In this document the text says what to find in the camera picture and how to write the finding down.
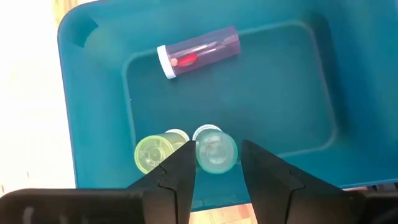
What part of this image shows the yellow pill bottle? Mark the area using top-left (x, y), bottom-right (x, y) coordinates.
top-left (133, 128), bottom-right (190, 175)

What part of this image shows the pink pill bottle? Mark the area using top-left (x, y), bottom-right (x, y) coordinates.
top-left (156, 26), bottom-right (243, 80)

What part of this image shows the teal pill bottle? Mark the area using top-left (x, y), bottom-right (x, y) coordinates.
top-left (192, 123), bottom-right (239, 174)

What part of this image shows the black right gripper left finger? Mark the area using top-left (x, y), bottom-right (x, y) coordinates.
top-left (126, 139), bottom-right (197, 224)

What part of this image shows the blue plastic basket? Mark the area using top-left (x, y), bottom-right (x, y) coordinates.
top-left (57, 0), bottom-right (398, 212)

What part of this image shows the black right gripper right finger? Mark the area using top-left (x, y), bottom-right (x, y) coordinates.
top-left (241, 139), bottom-right (369, 224)

